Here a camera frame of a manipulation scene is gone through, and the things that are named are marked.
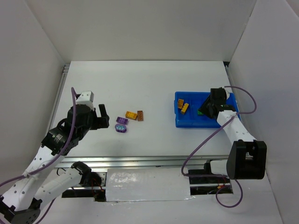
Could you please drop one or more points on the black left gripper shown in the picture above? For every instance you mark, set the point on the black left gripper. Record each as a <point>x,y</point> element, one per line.
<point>99,120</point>

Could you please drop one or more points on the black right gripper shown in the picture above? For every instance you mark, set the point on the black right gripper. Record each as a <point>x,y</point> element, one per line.
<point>210,107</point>

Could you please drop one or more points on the yellow 2x4 lego brick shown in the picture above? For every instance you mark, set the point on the yellow 2x4 lego brick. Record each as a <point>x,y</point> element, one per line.
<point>184,108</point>

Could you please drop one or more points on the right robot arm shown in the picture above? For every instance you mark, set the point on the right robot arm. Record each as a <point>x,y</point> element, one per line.
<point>247,157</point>

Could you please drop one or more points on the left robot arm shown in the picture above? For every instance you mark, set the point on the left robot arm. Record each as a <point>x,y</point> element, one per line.
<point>29,195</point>

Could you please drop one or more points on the purple oval flower lego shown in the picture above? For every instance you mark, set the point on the purple oval flower lego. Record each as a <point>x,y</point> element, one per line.
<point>120,128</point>

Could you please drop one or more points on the purple 2x4 lego brick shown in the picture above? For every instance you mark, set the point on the purple 2x4 lego brick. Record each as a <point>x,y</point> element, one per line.
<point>122,120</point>

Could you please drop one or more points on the orange 2x4 lego brick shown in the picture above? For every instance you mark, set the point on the orange 2x4 lego brick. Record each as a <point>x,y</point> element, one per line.
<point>131,115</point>

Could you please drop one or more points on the brown 2x4 lego plate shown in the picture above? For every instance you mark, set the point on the brown 2x4 lego plate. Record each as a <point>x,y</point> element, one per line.
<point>140,116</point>

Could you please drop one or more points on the white taped cover plate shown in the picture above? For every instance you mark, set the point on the white taped cover plate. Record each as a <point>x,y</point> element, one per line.
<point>146,184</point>

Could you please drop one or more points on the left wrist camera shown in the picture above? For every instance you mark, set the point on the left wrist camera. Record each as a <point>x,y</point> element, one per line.
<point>85,98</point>

